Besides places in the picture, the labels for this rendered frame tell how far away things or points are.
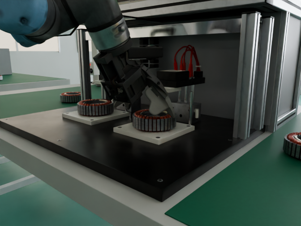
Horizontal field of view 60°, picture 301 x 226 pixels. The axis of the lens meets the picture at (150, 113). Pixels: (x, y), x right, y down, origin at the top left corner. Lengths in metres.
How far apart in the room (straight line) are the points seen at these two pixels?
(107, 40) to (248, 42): 0.30
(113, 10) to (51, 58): 5.38
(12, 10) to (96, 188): 0.29
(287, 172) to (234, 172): 0.10
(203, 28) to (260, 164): 0.34
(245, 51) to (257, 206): 0.34
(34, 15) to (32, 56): 5.33
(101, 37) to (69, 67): 5.57
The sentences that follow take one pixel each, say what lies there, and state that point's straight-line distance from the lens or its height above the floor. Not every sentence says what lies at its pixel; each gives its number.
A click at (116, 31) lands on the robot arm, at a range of 0.52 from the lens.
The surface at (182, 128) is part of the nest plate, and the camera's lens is 0.66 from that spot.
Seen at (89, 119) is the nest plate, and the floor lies 0.78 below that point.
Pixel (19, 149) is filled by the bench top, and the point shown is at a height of 0.75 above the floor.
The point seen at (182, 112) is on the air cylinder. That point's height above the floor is 0.80.
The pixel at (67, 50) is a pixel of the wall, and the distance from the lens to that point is 6.06.
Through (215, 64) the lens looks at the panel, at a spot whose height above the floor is 0.93.
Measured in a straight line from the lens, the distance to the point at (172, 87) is 0.67.
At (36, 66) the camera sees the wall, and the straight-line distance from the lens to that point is 5.72.
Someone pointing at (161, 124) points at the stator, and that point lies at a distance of 0.62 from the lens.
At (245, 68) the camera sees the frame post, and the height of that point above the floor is 0.93.
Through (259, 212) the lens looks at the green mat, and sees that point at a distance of 0.42.
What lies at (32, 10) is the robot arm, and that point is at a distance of 0.36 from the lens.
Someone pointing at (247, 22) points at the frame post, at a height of 1.03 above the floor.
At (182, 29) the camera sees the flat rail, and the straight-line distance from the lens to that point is 0.72.
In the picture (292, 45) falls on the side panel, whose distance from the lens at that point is 0.94.
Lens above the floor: 0.97
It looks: 13 degrees down
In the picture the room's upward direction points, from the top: straight up
